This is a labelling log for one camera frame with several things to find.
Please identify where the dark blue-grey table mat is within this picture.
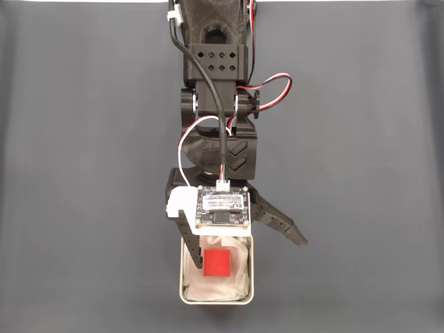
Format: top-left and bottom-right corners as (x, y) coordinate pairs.
(0, 1), (444, 333)

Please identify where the white red servo cable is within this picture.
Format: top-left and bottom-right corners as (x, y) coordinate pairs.
(235, 0), (294, 114)
(177, 116), (234, 190)

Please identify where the white tissue paper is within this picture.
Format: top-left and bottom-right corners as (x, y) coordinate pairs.
(183, 237), (251, 302)

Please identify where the black camera cable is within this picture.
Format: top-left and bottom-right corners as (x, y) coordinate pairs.
(169, 19), (230, 182)

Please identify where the beige square box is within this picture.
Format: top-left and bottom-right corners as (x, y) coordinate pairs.
(179, 234), (255, 307)

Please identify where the camera board on white mount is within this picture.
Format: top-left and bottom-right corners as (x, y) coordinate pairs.
(165, 185), (251, 239)

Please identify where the red cube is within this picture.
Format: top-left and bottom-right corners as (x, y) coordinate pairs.
(203, 248), (232, 278)

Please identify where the white cable clip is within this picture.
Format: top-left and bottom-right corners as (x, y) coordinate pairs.
(166, 4), (184, 29)

